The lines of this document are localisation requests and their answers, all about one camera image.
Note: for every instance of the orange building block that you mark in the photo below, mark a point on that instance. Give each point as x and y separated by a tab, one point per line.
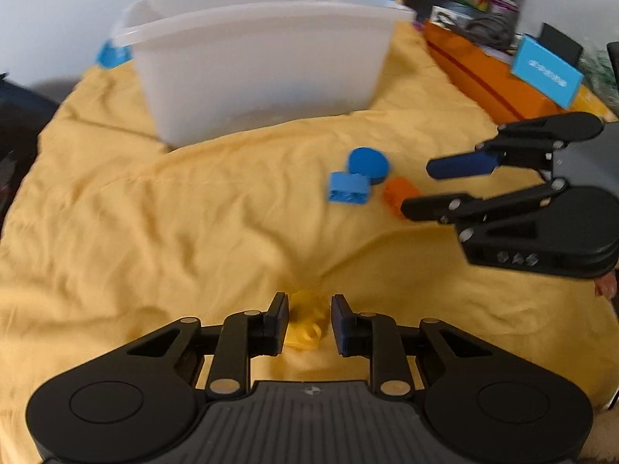
397	193

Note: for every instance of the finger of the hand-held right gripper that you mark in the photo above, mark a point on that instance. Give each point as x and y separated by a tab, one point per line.
435	208
459	165

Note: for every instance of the round blue building block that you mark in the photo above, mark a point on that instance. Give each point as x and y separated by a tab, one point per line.
367	163

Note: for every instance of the blue container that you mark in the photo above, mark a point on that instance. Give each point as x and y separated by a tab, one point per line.
113	54

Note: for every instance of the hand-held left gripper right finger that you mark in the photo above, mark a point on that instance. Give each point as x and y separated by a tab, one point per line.
338	326

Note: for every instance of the black box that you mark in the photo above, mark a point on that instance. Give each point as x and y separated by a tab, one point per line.
561	43

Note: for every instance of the person's right hand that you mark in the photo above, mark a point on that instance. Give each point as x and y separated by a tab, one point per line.
607	287

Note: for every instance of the light blue building block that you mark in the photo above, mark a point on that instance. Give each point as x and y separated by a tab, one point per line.
349	188

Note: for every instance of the blue card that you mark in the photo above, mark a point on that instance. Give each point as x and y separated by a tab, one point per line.
546	70

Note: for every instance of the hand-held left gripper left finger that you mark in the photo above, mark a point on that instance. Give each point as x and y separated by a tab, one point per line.
279	324

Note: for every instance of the yellow cloth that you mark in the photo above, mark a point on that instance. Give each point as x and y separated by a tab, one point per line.
145	212

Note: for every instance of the white plastic storage box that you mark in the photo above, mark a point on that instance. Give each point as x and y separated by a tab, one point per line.
261	63

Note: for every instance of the yellow building block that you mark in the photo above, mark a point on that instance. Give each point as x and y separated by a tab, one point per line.
303	321

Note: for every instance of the orange box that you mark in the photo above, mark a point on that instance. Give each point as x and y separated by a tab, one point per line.
474	72

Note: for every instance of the cluttered shelf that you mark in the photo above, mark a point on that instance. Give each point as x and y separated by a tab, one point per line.
464	5

